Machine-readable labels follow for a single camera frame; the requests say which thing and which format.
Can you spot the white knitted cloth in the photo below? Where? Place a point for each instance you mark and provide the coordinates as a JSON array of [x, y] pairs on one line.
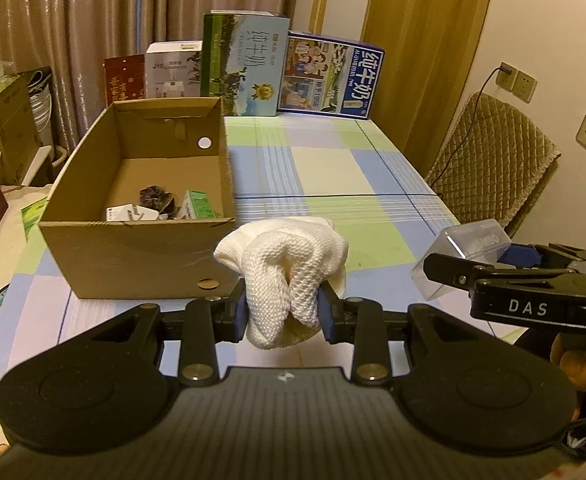
[[278, 270]]

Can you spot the green and white medicine box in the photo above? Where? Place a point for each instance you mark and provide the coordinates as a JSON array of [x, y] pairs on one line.
[[198, 205]]

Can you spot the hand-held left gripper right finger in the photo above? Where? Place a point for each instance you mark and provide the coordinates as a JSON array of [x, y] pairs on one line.
[[327, 315]]

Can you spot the green milk carton box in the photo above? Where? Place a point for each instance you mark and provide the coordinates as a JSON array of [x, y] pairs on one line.
[[243, 65]]

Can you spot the cardboard box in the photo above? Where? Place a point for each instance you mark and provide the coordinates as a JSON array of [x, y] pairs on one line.
[[133, 255]]

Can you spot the white picture box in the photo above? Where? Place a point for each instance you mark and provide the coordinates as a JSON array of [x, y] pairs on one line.
[[170, 70]]

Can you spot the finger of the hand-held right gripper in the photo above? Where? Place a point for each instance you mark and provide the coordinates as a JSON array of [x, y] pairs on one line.
[[520, 255], [453, 266]]

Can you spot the wall socket with plug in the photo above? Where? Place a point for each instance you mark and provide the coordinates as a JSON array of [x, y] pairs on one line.
[[523, 85]]

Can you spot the red gift box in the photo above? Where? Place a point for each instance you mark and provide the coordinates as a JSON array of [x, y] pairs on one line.
[[123, 80]]

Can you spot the wooden stick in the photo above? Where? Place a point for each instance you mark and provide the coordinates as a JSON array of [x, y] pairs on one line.
[[319, 10]]

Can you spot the clear plastic box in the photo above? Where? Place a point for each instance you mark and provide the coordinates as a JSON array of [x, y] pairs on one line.
[[453, 242]]

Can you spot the white power adapter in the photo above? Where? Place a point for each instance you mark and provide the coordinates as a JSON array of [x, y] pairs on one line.
[[130, 212]]

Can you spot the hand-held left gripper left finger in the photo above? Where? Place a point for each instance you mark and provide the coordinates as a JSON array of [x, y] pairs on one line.
[[238, 312]]

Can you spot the blue milk carton box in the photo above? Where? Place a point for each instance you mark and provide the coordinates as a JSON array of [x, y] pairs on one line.
[[333, 77]]

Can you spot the brown cardboard carton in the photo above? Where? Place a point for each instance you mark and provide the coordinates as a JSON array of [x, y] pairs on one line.
[[13, 125]]

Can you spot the chair with quilted cover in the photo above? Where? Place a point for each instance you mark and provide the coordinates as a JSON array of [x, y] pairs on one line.
[[493, 165]]

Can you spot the yellow curtain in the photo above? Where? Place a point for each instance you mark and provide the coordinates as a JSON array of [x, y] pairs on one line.
[[423, 35]]

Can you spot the beige pleated curtain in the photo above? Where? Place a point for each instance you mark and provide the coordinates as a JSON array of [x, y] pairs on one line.
[[98, 10]]

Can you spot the white bucket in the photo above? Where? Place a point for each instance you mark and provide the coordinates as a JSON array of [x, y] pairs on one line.
[[40, 105]]

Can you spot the dark pine cone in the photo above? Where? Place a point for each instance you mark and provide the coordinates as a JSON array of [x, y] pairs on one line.
[[155, 200]]

